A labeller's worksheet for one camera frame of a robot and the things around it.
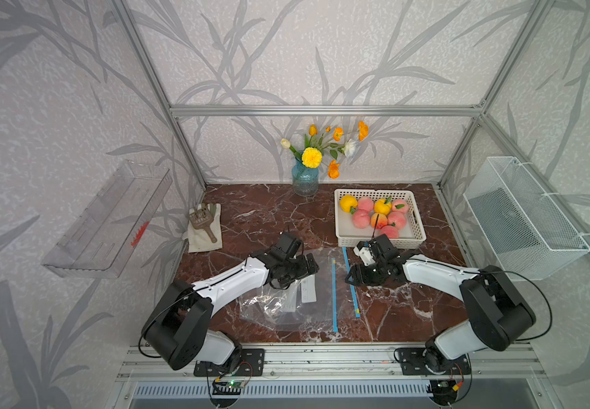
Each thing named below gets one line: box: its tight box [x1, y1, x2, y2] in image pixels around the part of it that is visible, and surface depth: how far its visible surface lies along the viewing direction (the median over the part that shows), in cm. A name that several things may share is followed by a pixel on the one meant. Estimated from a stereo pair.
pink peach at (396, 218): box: [387, 210, 407, 231], surface depth 104 cm
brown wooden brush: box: [189, 207, 218, 243], surface depth 107 cm
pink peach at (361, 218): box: [352, 209, 371, 230], surface depth 104 cm
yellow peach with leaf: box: [374, 195, 393, 216], surface depth 107 cm
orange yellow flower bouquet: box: [280, 120, 370, 180], surface depth 98 cm
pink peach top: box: [357, 195, 375, 213], surface depth 109 cm
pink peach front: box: [379, 224, 400, 239], surface depth 101 cm
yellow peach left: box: [339, 194, 359, 214], surface depth 107 cm
